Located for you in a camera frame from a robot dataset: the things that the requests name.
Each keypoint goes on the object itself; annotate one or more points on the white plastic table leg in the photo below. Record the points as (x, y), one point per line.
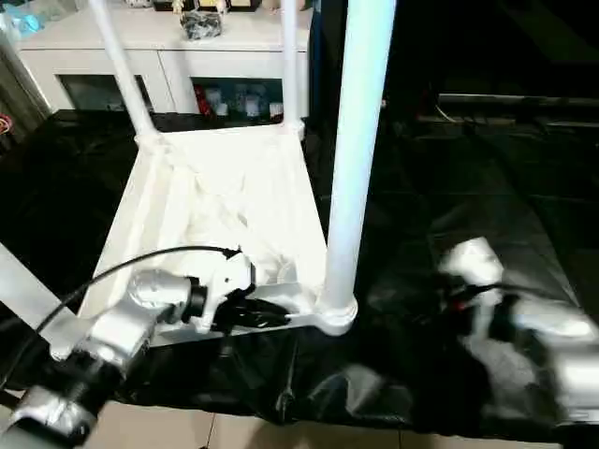
(290, 61)
(122, 70)
(356, 122)
(33, 295)

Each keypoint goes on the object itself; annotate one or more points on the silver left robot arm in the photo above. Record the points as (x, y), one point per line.
(112, 337)

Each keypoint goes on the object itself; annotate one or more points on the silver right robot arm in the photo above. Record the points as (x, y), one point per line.
(543, 346)

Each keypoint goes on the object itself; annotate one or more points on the black work mat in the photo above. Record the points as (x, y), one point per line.
(505, 206)

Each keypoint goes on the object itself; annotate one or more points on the white plastic table top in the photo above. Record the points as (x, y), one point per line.
(225, 196)

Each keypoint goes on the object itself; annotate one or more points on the dark low shelf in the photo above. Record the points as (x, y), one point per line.
(519, 105)

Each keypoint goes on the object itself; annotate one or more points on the white cabinet with glass doors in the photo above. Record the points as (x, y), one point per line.
(168, 56)

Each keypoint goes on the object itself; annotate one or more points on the shiny ornament on cabinet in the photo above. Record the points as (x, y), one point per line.
(202, 24)

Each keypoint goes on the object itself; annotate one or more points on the small white figurine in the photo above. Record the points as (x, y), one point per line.
(221, 5)

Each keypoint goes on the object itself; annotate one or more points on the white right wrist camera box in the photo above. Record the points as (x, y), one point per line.
(473, 267)

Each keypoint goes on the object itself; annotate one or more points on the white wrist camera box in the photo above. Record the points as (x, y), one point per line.
(225, 285)
(473, 267)

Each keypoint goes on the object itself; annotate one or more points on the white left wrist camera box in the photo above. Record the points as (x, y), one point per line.
(225, 285)

